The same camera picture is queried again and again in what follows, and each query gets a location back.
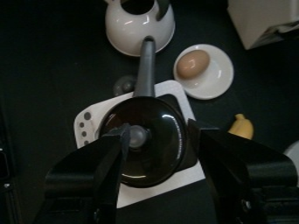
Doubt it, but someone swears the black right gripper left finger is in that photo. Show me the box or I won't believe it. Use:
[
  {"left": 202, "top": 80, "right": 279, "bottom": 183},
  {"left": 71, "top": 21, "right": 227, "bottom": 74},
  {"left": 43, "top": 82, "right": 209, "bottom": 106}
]
[{"left": 34, "top": 122, "right": 132, "bottom": 224}]

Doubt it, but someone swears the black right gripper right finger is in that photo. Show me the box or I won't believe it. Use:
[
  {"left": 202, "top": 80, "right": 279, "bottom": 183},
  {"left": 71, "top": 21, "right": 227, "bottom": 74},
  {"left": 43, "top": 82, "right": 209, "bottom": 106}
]
[{"left": 187, "top": 117, "right": 299, "bottom": 224}]

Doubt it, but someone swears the small grey pot lid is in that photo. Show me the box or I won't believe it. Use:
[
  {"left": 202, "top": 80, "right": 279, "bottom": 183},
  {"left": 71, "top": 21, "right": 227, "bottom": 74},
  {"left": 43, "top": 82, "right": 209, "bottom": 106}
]
[{"left": 112, "top": 74, "right": 138, "bottom": 97}]

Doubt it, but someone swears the white toy kettle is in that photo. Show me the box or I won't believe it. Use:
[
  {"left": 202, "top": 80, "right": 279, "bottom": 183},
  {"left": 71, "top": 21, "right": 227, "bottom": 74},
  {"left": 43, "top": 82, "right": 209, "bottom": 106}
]
[{"left": 104, "top": 0, "right": 177, "bottom": 58}]

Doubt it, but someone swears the white toy stove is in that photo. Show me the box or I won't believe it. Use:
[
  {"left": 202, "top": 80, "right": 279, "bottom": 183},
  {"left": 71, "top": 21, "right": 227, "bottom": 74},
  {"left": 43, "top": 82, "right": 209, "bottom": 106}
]
[{"left": 72, "top": 80, "right": 209, "bottom": 209}]

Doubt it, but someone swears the black frying pan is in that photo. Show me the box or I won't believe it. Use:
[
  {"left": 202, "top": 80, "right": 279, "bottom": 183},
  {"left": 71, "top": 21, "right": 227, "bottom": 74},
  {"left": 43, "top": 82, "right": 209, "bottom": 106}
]
[{"left": 98, "top": 36, "right": 190, "bottom": 189}]

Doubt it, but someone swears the beige cardboard box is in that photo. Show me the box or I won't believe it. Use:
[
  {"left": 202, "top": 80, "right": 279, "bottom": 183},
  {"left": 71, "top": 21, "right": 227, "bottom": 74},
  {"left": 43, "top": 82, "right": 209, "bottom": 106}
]
[{"left": 227, "top": 0, "right": 299, "bottom": 51}]

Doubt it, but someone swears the glossy black saucepan lid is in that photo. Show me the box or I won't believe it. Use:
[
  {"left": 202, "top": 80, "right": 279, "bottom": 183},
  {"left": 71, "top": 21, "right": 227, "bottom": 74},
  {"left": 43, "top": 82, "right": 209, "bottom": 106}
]
[{"left": 98, "top": 95, "right": 187, "bottom": 188}]

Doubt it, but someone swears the yellow toy banana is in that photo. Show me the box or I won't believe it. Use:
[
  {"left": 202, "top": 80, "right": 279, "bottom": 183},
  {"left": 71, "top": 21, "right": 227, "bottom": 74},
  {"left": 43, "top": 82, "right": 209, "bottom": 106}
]
[{"left": 229, "top": 113, "right": 255, "bottom": 140}]

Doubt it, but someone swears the white round plate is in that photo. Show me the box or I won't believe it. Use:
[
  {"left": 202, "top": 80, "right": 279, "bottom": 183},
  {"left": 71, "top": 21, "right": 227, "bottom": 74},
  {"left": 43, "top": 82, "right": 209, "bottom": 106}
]
[{"left": 173, "top": 43, "right": 235, "bottom": 101}]

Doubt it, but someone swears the brown toy egg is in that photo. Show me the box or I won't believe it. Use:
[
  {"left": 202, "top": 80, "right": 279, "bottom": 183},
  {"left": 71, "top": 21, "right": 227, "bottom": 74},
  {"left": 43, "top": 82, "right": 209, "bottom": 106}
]
[{"left": 175, "top": 49, "right": 211, "bottom": 80}]

